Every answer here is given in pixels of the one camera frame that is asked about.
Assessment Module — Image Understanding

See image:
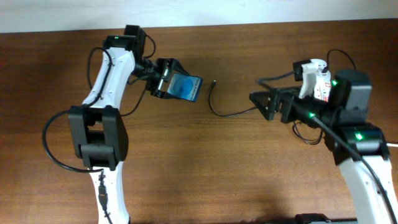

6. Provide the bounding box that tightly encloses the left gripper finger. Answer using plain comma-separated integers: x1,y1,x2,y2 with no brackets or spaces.
150,79,180,100
166,58,190,82

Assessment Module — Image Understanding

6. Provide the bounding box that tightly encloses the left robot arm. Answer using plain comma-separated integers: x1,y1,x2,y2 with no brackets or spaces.
68,25,187,223

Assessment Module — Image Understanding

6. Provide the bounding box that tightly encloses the white power strip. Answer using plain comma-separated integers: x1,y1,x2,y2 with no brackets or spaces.
313,70,331,102

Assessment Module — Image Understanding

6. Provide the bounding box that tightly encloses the blue Samsung Galaxy smartphone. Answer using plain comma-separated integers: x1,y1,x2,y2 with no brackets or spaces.
167,73,203,102

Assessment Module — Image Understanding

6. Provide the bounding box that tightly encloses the black USB charging cable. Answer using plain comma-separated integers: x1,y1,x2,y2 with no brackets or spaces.
207,49,358,146

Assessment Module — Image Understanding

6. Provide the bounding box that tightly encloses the white USB charger adapter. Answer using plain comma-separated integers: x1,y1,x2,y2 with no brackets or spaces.
310,58,329,76

